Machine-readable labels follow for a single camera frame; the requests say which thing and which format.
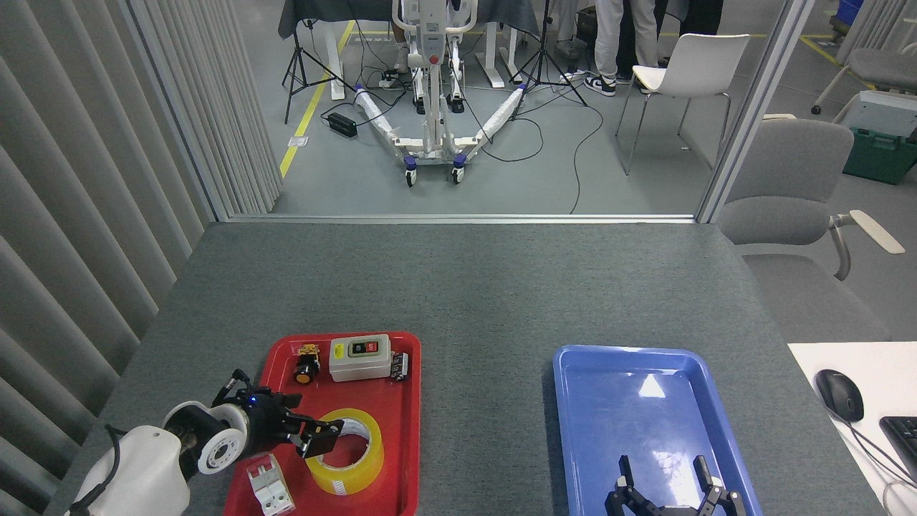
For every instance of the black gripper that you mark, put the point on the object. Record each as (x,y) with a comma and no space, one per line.
(672,512)
(263,423)

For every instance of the yellow tape roll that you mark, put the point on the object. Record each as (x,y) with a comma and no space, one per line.
(354,481)

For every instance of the black orange push button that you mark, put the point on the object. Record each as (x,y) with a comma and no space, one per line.
(306,373)

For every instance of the white circuit breaker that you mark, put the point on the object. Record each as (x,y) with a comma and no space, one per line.
(271,491)

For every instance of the red plastic tray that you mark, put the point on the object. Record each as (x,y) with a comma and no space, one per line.
(394,444)

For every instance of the blue plastic tray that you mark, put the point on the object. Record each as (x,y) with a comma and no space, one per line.
(645,416)

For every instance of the small black terminal component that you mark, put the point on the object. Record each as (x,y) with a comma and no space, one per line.
(400,366)

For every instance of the black computer mouse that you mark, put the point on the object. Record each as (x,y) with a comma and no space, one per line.
(839,394)

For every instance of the black keyboard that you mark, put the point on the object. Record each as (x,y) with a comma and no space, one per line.
(904,441)

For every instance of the black power adapter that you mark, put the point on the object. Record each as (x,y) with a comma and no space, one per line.
(342,125)

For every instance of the grey vertical blinds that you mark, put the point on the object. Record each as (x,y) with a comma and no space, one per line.
(71,215)

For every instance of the grey office chair with armrest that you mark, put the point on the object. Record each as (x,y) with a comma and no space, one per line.
(781,172)

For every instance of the white stand on wheels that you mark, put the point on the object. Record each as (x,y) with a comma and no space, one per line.
(432,107)

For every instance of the white power strip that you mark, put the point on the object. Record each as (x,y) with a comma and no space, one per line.
(389,81)

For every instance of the black tripod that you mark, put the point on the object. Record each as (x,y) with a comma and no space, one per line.
(542,61)
(299,68)

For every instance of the green plastic bin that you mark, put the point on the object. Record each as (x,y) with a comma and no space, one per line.
(880,158)

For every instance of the table with dark cloth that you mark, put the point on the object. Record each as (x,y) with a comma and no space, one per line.
(322,11)

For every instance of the white plastic chair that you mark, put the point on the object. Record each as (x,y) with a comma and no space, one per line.
(698,64)

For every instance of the white box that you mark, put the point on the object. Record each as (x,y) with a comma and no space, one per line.
(885,113)

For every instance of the person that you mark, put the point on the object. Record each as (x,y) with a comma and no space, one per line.
(609,36)

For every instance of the grey padded chair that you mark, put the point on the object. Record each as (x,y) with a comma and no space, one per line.
(885,68)

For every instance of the blue bin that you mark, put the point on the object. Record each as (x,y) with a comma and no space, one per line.
(851,11)

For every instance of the grey two-button switch box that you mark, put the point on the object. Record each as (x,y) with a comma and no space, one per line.
(358,362)

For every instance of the silver post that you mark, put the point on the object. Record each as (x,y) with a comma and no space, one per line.
(759,93)

